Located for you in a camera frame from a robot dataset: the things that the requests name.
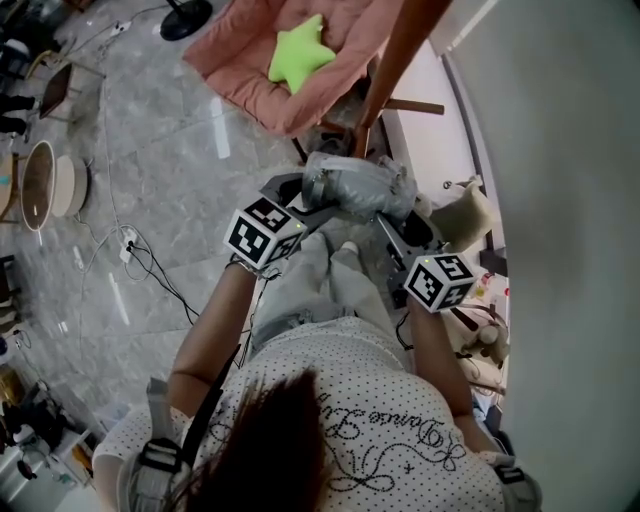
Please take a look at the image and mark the beige round stool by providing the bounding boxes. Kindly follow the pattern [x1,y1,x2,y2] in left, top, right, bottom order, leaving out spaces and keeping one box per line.
[51,154,91,219]

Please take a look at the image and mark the beige plush toy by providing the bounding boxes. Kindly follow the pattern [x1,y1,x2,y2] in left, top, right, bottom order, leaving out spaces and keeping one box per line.
[428,177,501,254]

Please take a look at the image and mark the person's right forearm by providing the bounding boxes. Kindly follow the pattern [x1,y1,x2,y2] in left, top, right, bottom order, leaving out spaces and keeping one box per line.
[408,299,474,416]

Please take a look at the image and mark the small cream stuffed toy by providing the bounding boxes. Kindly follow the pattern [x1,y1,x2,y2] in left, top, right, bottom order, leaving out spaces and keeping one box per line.
[459,319,512,371]

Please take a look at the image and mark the black cable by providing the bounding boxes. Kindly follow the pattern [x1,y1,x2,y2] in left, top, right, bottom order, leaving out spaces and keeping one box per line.
[127,242,201,326]

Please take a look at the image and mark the person's grey trousers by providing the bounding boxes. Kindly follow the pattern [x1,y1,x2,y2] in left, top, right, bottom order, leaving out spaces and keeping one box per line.
[249,232,409,371]

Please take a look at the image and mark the green star pillow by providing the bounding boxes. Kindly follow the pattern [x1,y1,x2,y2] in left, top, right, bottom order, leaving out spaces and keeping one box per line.
[268,13,337,96]

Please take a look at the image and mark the black standing fan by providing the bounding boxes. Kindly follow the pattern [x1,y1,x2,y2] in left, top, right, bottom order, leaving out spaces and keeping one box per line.
[159,0,214,42]

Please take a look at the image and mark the pink padded chair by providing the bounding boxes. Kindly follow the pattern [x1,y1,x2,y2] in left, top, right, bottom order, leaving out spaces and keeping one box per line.
[182,0,401,166]

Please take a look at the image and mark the grey harness strap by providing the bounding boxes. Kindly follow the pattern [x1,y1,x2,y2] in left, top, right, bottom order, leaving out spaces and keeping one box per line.
[492,452,544,512]
[117,377,196,512]

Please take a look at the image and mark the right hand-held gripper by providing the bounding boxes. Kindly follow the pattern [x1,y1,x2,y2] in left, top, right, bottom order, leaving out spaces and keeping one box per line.
[373,212,480,315]

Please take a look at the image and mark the person's white dotted shirt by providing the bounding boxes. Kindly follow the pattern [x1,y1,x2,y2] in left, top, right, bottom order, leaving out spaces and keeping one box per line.
[92,317,506,512]

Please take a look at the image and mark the person's left forearm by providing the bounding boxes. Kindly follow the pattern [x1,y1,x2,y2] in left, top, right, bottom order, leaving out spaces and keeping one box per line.
[167,259,259,401]

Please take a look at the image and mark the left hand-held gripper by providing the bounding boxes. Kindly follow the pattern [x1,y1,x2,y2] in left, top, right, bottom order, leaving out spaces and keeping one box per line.
[222,172,343,271]

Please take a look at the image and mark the wooden coat rack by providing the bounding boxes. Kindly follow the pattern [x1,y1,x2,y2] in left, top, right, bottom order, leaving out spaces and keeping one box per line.
[349,0,454,159]

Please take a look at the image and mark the metal chair with dark seat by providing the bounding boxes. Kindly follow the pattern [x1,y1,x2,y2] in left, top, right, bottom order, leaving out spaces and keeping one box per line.
[29,49,107,123]

